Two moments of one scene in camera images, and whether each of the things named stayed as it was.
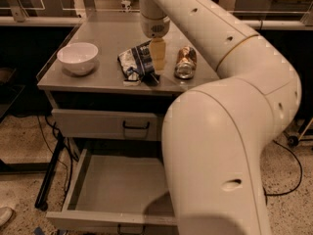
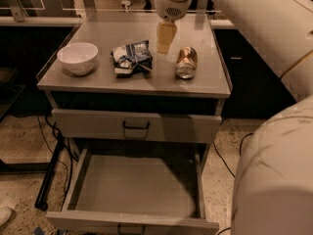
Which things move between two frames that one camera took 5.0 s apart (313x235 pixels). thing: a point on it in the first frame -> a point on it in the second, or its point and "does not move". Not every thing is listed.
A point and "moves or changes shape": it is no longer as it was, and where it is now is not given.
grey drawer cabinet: (105, 97) does not move
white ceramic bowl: (77, 58) does not move
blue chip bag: (137, 66) moves or changes shape
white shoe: (5, 214) does not move
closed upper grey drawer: (106, 124) does not move
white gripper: (156, 27) -> (171, 8)
